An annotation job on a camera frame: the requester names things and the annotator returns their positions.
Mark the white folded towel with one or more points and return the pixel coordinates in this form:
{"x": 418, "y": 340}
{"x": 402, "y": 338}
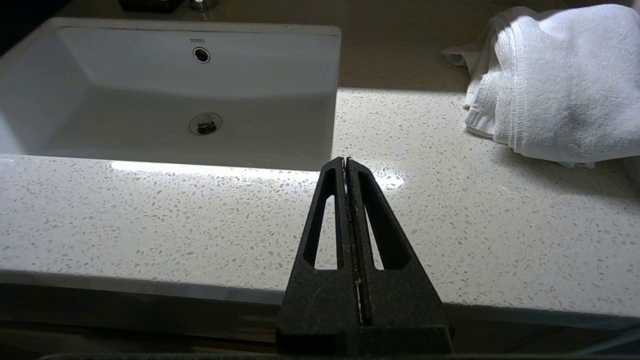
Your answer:
{"x": 560, "y": 85}

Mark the white ceramic sink basin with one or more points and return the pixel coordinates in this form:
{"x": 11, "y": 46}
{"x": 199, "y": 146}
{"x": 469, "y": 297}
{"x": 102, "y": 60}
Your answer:
{"x": 150, "y": 100}

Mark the chrome faucet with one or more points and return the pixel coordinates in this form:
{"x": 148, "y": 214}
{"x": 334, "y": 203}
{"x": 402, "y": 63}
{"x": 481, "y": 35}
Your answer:
{"x": 203, "y": 4}

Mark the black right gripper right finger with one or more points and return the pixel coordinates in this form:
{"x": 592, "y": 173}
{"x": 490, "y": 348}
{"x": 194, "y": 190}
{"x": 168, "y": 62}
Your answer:
{"x": 400, "y": 300}

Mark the chrome sink drain plug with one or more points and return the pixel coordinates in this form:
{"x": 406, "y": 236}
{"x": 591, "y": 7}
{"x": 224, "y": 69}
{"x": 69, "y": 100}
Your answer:
{"x": 205, "y": 123}

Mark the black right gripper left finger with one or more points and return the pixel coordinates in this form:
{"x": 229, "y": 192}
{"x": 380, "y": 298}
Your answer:
{"x": 320, "y": 300}

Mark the small black soap dish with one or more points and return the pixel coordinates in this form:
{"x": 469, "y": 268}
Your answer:
{"x": 150, "y": 5}

